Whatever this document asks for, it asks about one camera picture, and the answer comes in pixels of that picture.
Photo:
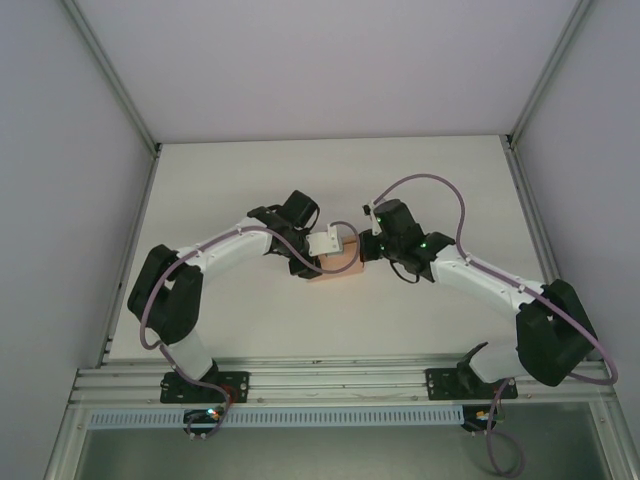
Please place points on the grey metal panel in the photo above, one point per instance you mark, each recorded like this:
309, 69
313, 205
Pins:
325, 455

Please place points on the small circuit board with LEDs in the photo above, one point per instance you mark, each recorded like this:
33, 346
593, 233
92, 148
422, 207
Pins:
487, 416
205, 415

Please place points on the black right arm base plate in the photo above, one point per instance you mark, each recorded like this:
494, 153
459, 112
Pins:
440, 385

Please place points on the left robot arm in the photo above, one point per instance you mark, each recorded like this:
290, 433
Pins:
165, 300

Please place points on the aluminium table side rail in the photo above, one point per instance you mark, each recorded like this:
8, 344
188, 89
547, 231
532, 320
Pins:
530, 200
142, 200

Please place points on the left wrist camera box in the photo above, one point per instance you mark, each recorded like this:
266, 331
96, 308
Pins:
325, 242

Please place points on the pink paper box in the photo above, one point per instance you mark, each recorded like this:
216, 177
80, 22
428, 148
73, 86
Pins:
345, 270

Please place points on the aluminium mounting rail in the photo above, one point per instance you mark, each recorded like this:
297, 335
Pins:
340, 375

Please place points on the aluminium frame post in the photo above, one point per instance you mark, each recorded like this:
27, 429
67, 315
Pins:
110, 70
550, 70

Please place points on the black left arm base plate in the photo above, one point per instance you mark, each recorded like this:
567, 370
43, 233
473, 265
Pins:
175, 392

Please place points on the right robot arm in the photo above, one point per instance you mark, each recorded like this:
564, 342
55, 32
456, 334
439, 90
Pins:
550, 335

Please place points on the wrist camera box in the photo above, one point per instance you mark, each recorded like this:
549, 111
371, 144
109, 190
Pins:
368, 210
325, 242

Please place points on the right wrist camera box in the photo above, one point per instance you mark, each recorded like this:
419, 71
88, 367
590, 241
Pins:
368, 210

